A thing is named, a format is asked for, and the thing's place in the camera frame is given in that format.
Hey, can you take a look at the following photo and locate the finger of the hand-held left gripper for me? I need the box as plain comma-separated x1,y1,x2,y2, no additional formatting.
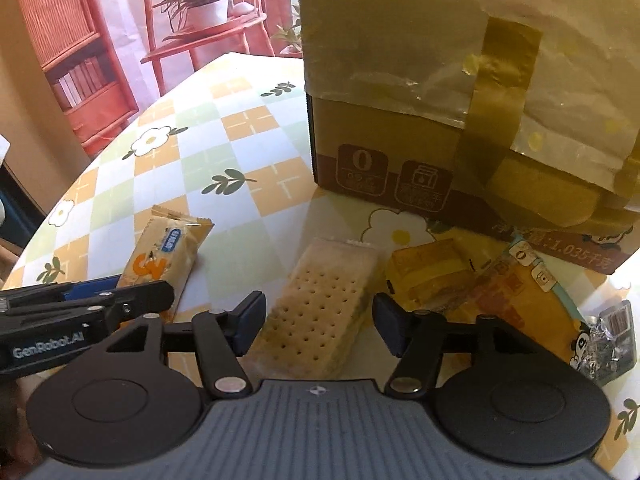
0,281,176,332
0,276,122,307

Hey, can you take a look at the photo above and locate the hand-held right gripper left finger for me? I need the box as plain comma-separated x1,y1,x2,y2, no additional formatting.
102,291,267,402

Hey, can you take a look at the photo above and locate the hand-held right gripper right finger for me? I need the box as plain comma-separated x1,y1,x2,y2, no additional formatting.
372,292,541,397

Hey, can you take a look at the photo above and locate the orange white cracker packet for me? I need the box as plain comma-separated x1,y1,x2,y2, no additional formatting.
116,204,215,324

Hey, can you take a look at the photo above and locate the small yellow cake packet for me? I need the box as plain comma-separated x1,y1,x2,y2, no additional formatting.
387,239,474,317

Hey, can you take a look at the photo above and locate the clear biscuit packet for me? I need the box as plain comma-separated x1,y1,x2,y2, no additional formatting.
247,237,380,382

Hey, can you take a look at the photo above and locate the orange printed snack packet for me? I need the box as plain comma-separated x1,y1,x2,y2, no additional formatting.
445,239,597,377

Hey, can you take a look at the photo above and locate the cardboard box with plastic liner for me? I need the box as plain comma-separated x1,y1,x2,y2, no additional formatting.
297,0,640,277

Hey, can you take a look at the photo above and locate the silver foil packet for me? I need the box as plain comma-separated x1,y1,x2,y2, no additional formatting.
581,301,637,387

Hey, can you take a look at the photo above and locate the printed room backdrop cloth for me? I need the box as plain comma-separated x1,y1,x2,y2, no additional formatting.
12,0,307,157

